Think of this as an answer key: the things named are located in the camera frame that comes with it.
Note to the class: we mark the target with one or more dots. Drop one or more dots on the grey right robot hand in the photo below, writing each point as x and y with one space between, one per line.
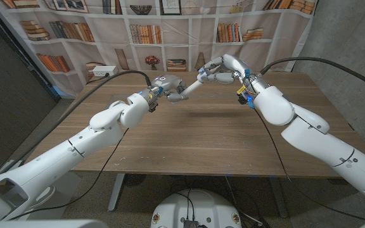
231 65

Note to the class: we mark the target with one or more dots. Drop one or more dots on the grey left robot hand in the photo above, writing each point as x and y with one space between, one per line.
170 83

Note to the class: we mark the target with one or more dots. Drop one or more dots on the white PVC pipe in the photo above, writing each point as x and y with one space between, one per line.
192 88

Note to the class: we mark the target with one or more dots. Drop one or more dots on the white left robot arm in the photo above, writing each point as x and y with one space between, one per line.
59 158

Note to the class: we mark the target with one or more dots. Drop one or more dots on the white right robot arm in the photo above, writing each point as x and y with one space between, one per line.
312 133

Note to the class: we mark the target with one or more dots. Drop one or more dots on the printed bookshelf backdrop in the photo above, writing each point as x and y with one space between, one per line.
176 38

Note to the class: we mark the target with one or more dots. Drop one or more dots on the white power strip box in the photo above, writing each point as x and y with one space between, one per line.
105 71

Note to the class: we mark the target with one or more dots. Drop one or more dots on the black round floor object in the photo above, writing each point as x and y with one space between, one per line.
135 180

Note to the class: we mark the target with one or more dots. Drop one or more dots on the grey table leg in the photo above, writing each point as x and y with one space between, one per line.
116 193
279 199

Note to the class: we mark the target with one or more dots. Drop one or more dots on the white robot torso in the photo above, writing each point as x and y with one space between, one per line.
198 206

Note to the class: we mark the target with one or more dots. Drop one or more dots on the grey torso port block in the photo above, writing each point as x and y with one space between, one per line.
190 224

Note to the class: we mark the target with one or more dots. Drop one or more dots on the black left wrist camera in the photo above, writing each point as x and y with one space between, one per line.
153 108

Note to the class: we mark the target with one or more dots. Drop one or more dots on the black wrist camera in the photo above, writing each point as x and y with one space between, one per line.
153 108
244 99

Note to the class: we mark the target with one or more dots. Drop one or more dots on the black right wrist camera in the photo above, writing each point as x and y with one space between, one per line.
244 99

